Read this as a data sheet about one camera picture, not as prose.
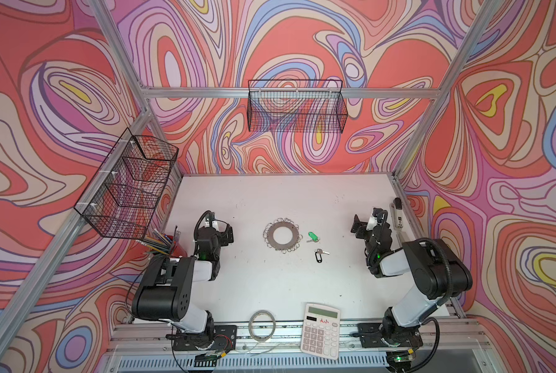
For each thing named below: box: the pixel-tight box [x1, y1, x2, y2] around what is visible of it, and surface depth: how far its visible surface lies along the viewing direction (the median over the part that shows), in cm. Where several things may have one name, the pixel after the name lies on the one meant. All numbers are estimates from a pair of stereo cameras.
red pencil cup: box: [135, 225, 188, 258], surface depth 85 cm
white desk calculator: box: [299, 303, 341, 360], surface depth 75 cm
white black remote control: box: [392, 197, 404, 231], surface depth 103 cm
